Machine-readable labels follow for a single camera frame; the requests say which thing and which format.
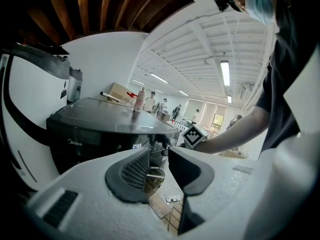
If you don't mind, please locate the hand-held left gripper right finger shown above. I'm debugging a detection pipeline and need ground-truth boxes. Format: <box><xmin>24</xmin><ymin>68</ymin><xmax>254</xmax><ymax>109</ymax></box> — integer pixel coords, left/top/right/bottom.
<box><xmin>167</xmin><ymin>146</ymin><xmax>215</xmax><ymax>236</ymax></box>

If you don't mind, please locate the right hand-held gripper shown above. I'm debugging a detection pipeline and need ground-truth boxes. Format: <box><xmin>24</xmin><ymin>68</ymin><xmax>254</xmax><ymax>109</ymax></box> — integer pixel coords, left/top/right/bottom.
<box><xmin>161</xmin><ymin>124</ymin><xmax>209</xmax><ymax>150</ymax></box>

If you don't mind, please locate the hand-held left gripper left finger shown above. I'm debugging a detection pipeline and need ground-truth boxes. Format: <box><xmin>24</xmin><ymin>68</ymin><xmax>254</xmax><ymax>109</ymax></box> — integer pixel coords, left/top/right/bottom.
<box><xmin>104</xmin><ymin>147</ymin><xmax>151</xmax><ymax>204</ymax></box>

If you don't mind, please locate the black washing machine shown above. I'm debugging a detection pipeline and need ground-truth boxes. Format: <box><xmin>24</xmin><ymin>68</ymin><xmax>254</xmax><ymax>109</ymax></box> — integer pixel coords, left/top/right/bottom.
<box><xmin>46</xmin><ymin>97</ymin><xmax>181</xmax><ymax>176</ymax></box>

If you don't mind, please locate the person's right forearm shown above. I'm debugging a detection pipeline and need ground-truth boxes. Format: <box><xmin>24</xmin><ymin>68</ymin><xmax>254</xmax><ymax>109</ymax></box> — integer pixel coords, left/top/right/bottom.
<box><xmin>194</xmin><ymin>107</ymin><xmax>271</xmax><ymax>155</ymax></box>

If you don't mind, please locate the pink bottle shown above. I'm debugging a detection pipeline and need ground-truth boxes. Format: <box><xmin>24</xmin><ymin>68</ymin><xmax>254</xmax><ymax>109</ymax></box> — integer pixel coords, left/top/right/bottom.
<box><xmin>133</xmin><ymin>86</ymin><xmax>147</xmax><ymax>113</ymax></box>

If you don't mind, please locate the cardboard box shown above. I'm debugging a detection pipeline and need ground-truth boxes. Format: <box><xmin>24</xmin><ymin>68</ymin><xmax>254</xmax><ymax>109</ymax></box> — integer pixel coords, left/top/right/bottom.
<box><xmin>109</xmin><ymin>82</ymin><xmax>137</xmax><ymax>102</ymax></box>

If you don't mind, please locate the white rolled tube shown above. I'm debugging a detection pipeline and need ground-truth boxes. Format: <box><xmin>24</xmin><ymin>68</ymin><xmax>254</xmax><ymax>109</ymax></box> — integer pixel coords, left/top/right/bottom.
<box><xmin>99</xmin><ymin>91</ymin><xmax>126</xmax><ymax>102</ymax></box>

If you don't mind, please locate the white air conditioner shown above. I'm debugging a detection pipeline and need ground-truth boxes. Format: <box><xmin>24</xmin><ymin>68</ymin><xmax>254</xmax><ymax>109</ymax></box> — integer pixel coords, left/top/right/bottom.
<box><xmin>240</xmin><ymin>83</ymin><xmax>255</xmax><ymax>99</ymax></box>

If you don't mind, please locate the silver metal canister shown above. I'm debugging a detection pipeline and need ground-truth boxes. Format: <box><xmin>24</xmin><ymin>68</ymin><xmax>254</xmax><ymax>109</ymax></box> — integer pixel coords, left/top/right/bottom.
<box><xmin>66</xmin><ymin>66</ymin><xmax>83</xmax><ymax>105</ymax></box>

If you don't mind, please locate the white appliance with black band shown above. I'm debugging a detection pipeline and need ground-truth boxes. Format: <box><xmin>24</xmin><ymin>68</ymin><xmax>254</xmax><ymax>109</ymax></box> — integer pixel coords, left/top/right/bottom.
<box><xmin>0</xmin><ymin>42</ymin><xmax>71</xmax><ymax>192</ymax></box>

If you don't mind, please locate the person's black t-shirt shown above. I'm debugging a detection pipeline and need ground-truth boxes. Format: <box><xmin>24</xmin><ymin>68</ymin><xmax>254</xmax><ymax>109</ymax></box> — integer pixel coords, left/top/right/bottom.
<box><xmin>256</xmin><ymin>0</ymin><xmax>320</xmax><ymax>158</ymax></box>

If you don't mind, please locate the blue face mask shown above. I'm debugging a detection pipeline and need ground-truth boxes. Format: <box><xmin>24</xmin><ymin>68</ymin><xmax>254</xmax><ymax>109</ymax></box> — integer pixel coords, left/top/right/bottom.
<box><xmin>244</xmin><ymin>0</ymin><xmax>276</xmax><ymax>26</ymax></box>

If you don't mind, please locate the black head camera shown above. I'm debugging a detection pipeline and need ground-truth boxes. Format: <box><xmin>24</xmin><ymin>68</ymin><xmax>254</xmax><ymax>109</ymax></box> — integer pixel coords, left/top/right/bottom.
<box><xmin>212</xmin><ymin>0</ymin><xmax>232</xmax><ymax>12</ymax></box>

